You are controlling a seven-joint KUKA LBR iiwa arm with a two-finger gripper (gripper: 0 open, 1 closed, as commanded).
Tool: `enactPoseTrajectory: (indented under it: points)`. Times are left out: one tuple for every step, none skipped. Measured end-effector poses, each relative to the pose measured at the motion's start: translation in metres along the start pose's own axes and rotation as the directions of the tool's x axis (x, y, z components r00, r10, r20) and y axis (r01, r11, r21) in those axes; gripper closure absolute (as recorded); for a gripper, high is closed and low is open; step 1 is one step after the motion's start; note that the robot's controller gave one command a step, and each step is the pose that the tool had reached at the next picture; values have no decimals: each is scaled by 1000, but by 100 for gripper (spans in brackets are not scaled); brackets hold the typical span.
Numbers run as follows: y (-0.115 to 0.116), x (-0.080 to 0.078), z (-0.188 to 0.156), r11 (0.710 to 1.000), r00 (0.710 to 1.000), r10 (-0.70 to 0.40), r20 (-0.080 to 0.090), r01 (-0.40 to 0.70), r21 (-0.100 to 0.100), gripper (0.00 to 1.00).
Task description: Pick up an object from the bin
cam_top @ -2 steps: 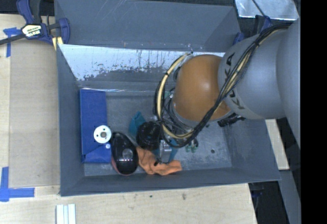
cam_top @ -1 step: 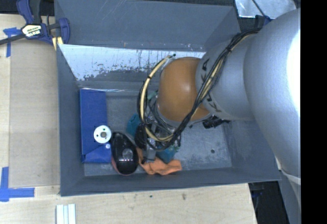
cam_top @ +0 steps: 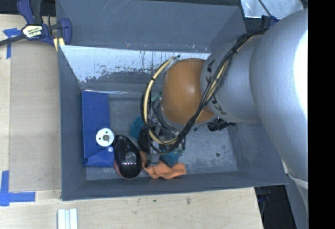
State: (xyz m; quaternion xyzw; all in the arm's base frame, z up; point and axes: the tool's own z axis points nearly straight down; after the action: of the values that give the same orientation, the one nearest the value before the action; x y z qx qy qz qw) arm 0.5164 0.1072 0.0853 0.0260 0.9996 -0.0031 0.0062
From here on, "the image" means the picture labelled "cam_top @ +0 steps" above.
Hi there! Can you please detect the orange cloth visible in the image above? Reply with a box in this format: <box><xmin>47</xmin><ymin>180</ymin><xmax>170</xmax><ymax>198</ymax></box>
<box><xmin>139</xmin><ymin>150</ymin><xmax>187</xmax><ymax>180</ymax></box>

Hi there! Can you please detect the black oval device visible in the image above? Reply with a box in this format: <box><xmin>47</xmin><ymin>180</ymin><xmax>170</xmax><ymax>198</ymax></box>
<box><xmin>113</xmin><ymin>134</ymin><xmax>143</xmax><ymax>180</ymax></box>

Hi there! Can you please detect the teal block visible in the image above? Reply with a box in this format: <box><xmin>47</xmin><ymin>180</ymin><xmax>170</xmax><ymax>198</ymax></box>
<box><xmin>130</xmin><ymin>116</ymin><xmax>184</xmax><ymax>167</ymax></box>

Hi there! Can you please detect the white round disc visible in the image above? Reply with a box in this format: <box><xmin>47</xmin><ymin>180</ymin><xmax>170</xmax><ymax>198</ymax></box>
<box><xmin>95</xmin><ymin>128</ymin><xmax>115</xmax><ymax>147</ymax></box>

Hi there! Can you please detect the blue flat box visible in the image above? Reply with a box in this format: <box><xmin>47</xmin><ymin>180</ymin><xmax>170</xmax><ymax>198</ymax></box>
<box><xmin>81</xmin><ymin>90</ymin><xmax>115</xmax><ymax>168</ymax></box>

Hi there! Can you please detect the pale wood board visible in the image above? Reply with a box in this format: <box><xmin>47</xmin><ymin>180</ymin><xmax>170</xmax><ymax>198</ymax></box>
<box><xmin>9</xmin><ymin>39</ymin><xmax>63</xmax><ymax>192</ymax></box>

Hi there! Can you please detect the grey metal bin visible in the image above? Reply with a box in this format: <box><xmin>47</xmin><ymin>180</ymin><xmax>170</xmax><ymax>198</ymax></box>
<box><xmin>54</xmin><ymin>0</ymin><xmax>289</xmax><ymax>201</ymax></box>

